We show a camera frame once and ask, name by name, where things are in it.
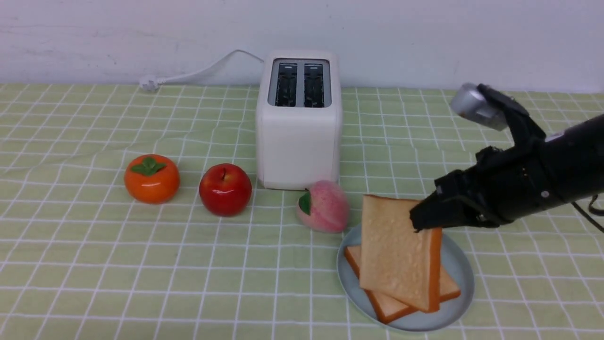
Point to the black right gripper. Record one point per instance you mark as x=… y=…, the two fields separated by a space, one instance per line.
x=502 y=186

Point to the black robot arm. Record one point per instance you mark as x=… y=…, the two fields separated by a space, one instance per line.
x=573 y=160

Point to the light blue round plate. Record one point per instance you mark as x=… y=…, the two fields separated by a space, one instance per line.
x=453 y=259

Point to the red toy apple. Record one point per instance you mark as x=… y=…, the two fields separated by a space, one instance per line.
x=225 y=190

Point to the white two-slot toaster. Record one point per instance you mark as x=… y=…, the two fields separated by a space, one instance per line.
x=298 y=120

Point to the pink toy peach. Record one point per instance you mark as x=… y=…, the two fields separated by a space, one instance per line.
x=324 y=207

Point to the orange toy persimmon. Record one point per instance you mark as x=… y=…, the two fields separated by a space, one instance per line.
x=152 y=179

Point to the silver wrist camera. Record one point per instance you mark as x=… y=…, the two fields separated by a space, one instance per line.
x=470 y=104

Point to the green checkered tablecloth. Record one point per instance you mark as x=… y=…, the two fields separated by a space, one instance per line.
x=81 y=260

